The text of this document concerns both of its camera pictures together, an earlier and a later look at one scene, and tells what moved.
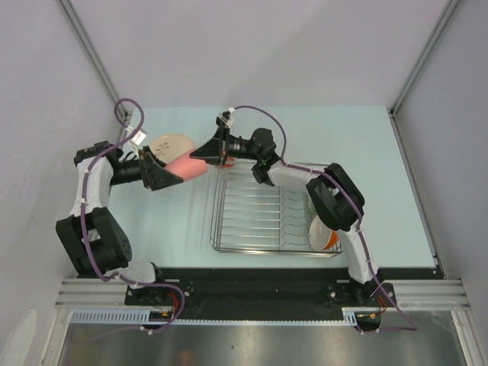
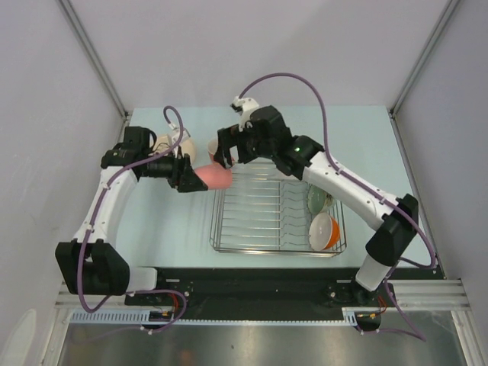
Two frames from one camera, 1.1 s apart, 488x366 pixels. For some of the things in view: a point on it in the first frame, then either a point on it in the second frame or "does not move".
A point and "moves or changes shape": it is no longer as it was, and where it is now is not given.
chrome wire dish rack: x=250 y=216 does not move
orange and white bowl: x=321 y=237 does not move
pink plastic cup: x=187 y=167 moves or changes shape
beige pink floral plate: x=169 y=146 does not move
